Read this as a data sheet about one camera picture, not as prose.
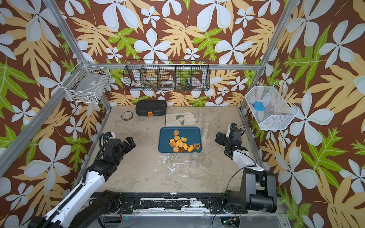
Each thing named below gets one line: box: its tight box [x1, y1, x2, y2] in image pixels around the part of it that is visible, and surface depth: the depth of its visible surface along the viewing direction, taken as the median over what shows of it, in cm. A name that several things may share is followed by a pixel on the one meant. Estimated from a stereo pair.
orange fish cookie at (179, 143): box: [176, 140, 184, 148], surface depth 98 cm
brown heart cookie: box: [193, 142, 201, 151], surface depth 98 cm
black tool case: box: [135, 100, 167, 117], surface depth 117 cm
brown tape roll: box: [121, 110, 134, 121], surface depth 117 cm
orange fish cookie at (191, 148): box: [187, 144, 195, 153], surface depth 97 cm
